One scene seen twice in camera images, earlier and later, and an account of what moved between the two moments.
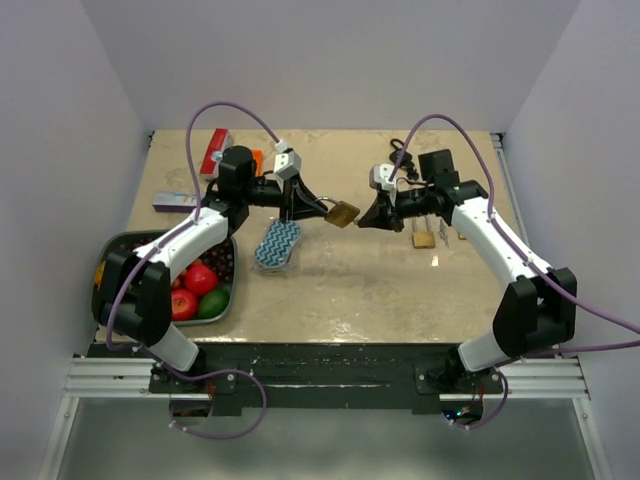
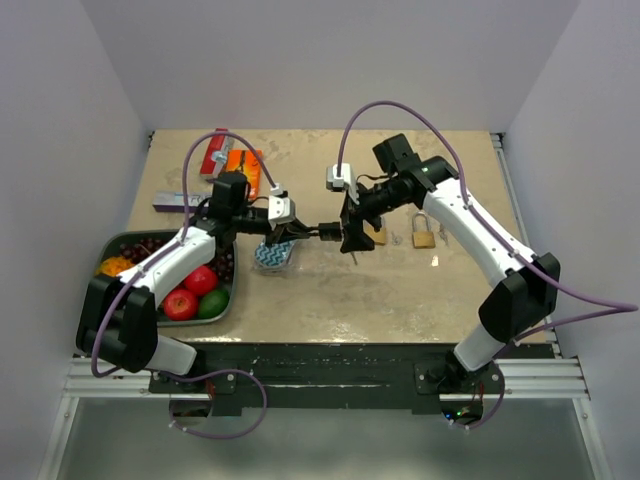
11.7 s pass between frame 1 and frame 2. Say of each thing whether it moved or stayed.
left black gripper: moved
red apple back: stayed
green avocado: stayed
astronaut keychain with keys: stayed
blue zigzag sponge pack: stayed
